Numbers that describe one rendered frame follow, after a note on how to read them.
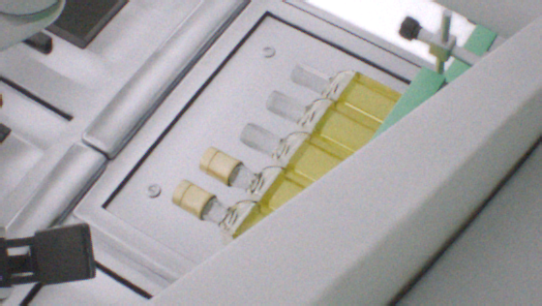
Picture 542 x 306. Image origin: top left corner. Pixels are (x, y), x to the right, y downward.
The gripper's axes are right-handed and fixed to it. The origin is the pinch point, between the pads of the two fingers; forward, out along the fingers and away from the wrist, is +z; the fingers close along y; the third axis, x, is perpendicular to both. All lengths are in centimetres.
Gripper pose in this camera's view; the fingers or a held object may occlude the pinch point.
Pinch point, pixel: (22, 255)
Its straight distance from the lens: 60.8
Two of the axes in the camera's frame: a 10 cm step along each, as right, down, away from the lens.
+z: 8.4, -1.8, -5.1
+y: 5.2, 0.2, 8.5
